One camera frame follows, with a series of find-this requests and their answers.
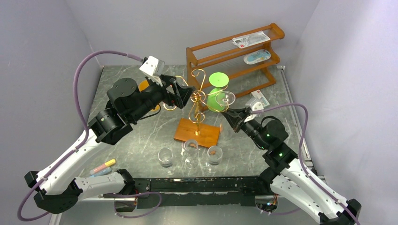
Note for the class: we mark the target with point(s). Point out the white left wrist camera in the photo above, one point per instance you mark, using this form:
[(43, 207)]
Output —
[(152, 67)]

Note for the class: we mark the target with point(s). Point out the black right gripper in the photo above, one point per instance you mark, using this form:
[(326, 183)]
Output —
[(241, 119)]

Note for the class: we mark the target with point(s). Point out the wooden three-tier shelf rack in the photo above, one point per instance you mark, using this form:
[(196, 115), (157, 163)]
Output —
[(272, 32)]

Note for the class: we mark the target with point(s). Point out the clear wine glass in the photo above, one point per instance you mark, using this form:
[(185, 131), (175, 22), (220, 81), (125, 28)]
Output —
[(223, 100), (191, 148), (166, 160), (214, 158)]

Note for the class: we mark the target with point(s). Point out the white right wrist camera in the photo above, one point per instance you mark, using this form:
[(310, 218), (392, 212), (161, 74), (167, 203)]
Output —
[(254, 104)]

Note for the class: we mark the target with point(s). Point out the gold wire wine glass rack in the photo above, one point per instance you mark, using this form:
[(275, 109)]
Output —
[(194, 126)]

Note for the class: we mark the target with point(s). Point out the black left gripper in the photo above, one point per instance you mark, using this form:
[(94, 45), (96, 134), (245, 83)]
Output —
[(184, 93)]

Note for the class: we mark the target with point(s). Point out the white flat packet top shelf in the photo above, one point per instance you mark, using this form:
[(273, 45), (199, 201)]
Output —
[(250, 39)]

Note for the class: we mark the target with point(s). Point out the blue blister pack middle shelf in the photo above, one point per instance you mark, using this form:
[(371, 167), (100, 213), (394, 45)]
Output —
[(257, 56)]

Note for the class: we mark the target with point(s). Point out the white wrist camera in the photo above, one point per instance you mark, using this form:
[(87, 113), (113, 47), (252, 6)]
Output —
[(254, 104), (152, 67)]

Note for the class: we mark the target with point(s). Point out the orange plastic wine glass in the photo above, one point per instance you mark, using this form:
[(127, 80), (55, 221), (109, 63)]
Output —
[(149, 98)]

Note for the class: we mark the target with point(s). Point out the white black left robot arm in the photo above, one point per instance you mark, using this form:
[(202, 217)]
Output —
[(59, 187)]

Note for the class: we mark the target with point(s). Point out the small white teal box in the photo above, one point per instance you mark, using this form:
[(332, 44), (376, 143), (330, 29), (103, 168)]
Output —
[(258, 94)]

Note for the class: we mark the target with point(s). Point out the yellow pink marker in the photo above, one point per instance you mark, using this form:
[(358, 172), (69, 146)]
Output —
[(102, 166)]

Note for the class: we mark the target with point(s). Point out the green plastic wine glass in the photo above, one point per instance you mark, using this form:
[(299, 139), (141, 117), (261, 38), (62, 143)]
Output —
[(219, 81)]

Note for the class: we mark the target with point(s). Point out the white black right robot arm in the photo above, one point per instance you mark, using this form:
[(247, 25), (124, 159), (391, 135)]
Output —
[(288, 176)]

